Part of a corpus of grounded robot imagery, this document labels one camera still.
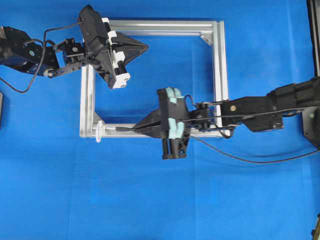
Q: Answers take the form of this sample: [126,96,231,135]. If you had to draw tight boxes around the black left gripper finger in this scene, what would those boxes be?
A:
[115,31,149,49]
[117,44,149,73]

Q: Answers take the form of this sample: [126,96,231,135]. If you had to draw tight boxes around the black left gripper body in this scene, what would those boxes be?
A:
[100,17,131,89]

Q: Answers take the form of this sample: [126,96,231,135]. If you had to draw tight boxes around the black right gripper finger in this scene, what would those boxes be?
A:
[133,108,161,130]
[136,125,163,139]

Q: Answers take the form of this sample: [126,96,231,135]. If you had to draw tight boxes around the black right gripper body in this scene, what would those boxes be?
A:
[157,88,191,160]

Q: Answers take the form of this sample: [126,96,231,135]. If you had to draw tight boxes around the black wire with plug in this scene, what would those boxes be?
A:
[115,106,320,164]

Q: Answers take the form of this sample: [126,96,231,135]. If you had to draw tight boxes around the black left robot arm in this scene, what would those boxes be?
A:
[0,22,149,89]

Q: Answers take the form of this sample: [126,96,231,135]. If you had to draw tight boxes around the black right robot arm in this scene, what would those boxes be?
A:
[133,77,320,160]

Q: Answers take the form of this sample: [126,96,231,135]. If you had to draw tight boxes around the dark object at left edge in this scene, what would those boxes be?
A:
[0,92,4,129]

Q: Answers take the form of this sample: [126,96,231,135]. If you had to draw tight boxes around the yellow black object bottom right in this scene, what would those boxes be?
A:
[311,213,320,240]

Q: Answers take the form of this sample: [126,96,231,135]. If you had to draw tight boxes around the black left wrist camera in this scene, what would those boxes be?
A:
[78,5,109,53]

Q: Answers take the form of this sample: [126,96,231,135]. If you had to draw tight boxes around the white string loop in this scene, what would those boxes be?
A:
[95,120,105,143]

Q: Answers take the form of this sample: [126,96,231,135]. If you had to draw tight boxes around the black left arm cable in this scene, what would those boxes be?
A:
[0,21,83,95]

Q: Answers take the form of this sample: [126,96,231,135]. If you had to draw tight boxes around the silver aluminium extrusion frame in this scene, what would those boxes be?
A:
[79,19,229,142]

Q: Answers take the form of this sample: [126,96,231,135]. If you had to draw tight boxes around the black frame post right edge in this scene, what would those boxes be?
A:
[306,0,320,77]

